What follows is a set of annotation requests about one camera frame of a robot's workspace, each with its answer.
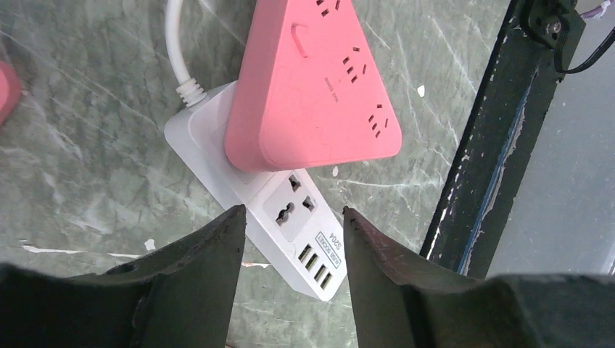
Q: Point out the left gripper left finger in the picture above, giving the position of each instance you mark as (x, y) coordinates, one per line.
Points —
(181, 295)

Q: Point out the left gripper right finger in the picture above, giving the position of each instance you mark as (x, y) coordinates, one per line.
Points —
(400, 299)

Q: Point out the white power strip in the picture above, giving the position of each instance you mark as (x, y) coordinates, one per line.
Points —
(288, 219)

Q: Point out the pink triangular socket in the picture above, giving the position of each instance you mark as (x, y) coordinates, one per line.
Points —
(309, 93)

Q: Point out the pink plug adapter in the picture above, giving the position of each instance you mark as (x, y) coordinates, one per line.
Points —
(11, 90)

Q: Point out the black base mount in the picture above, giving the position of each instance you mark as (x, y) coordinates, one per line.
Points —
(531, 57)

